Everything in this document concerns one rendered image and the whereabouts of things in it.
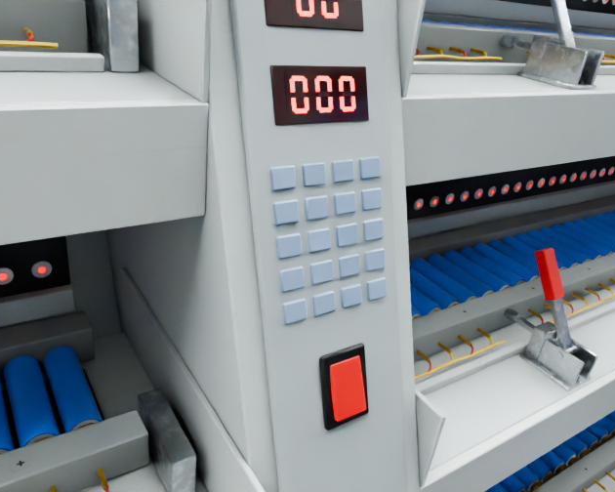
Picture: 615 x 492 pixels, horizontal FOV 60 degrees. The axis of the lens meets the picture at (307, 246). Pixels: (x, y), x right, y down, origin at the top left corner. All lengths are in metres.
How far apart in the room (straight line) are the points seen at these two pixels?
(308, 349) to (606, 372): 0.27
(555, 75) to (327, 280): 0.22
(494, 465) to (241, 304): 0.21
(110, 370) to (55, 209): 0.18
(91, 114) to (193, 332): 0.11
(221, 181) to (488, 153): 0.17
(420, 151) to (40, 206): 0.17
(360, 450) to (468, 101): 0.18
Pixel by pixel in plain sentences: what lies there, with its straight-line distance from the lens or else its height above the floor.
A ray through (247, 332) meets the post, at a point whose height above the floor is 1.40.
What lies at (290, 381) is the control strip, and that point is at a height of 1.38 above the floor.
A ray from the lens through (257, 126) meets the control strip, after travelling 0.20.
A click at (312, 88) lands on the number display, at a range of 0.22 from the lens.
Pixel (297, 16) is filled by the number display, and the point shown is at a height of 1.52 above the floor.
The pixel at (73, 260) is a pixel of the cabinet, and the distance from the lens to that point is 0.39.
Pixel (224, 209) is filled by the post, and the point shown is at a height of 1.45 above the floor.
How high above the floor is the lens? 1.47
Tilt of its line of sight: 10 degrees down
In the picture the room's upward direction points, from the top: 5 degrees counter-clockwise
